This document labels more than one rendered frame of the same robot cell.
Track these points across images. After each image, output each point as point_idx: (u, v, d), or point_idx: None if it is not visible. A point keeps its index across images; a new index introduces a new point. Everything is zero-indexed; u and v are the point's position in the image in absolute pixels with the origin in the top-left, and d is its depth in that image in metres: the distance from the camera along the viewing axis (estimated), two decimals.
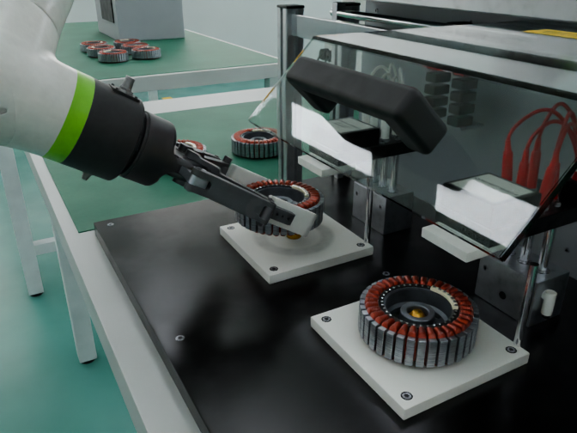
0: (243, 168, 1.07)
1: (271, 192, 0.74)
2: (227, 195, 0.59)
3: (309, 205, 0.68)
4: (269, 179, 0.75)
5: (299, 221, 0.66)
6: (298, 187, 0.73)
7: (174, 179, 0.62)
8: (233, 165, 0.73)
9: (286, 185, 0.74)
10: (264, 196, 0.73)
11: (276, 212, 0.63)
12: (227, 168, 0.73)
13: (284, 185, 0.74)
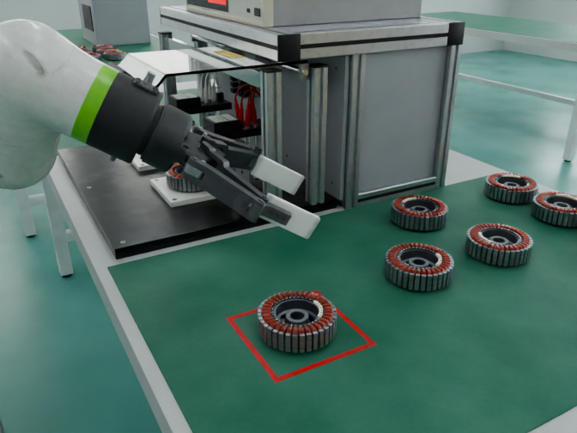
0: None
1: (296, 302, 0.83)
2: (217, 186, 0.62)
3: (313, 329, 0.75)
4: (298, 290, 0.84)
5: (299, 222, 0.65)
6: (318, 304, 0.81)
7: None
8: (261, 156, 0.76)
9: (310, 298, 0.82)
10: (288, 306, 0.83)
11: (270, 210, 0.63)
12: (257, 159, 0.77)
13: (308, 299, 0.82)
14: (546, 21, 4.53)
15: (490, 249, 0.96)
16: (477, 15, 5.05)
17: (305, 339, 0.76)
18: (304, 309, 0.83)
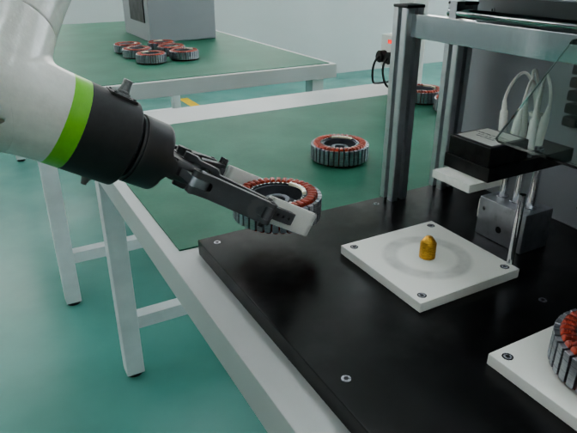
0: (330, 178, 1.01)
1: None
2: (227, 197, 0.59)
3: None
4: None
5: (299, 221, 0.66)
6: None
7: (173, 182, 0.61)
8: (230, 166, 0.72)
9: None
10: None
11: (277, 212, 0.63)
12: (225, 169, 0.73)
13: None
14: None
15: None
16: None
17: None
18: None
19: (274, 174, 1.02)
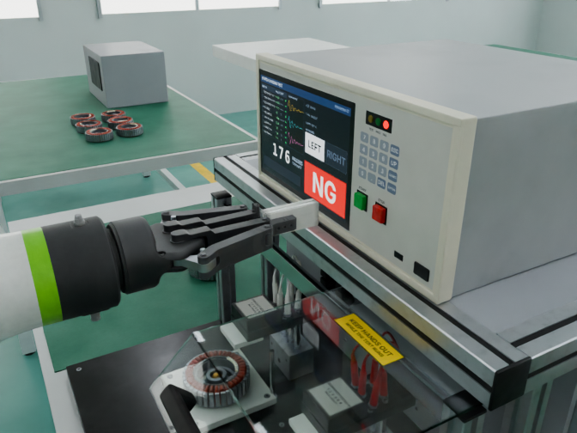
0: (195, 293, 1.29)
1: None
2: (201, 218, 0.65)
3: None
4: None
5: (297, 213, 0.66)
6: None
7: (165, 223, 0.60)
8: None
9: None
10: None
11: (262, 217, 0.66)
12: None
13: None
14: None
15: None
16: (522, 50, 4.59)
17: None
18: None
19: (153, 289, 1.31)
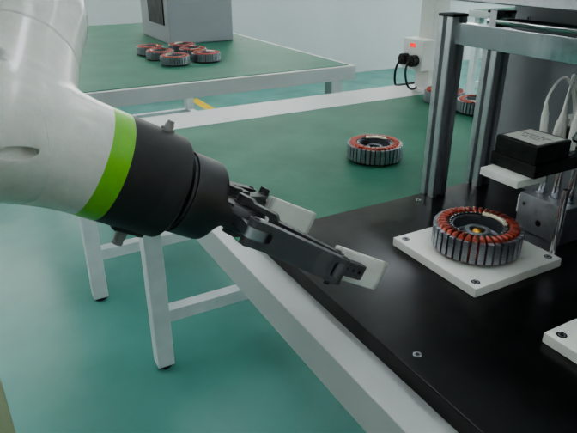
0: (368, 176, 1.06)
1: None
2: None
3: None
4: None
5: (295, 218, 0.67)
6: None
7: None
8: None
9: None
10: None
11: (264, 206, 0.65)
12: None
13: None
14: None
15: None
16: None
17: None
18: None
19: (314, 173, 1.08)
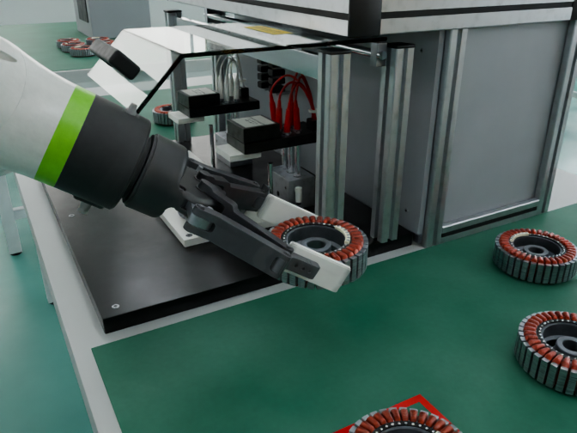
0: (157, 131, 1.43)
1: None
2: None
3: None
4: (403, 409, 0.51)
5: None
6: None
7: (198, 171, 0.56)
8: None
9: (427, 427, 0.49)
10: None
11: (265, 204, 0.66)
12: None
13: (424, 427, 0.49)
14: None
15: None
16: None
17: None
18: None
19: None
